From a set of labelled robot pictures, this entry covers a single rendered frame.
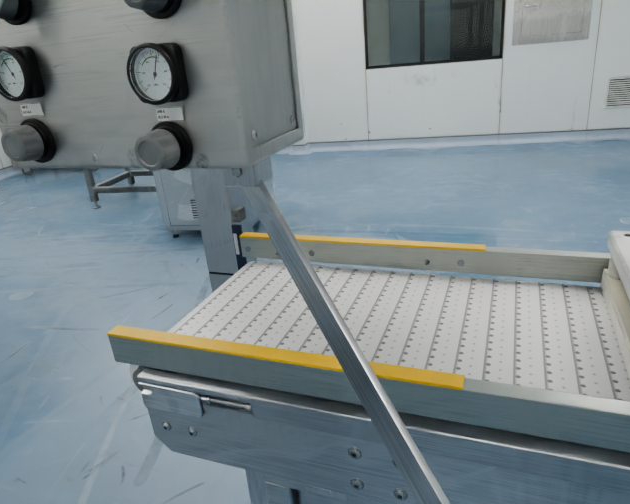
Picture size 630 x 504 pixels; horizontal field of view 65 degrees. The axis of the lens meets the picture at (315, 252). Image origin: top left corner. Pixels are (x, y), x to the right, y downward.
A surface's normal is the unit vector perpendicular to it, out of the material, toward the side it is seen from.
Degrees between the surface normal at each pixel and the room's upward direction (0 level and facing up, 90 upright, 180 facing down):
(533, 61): 90
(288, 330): 0
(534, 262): 90
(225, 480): 0
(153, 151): 90
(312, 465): 90
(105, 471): 0
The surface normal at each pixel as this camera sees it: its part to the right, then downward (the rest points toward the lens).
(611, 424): -0.36, 0.38
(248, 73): 0.93, 0.06
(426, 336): -0.08, -0.92
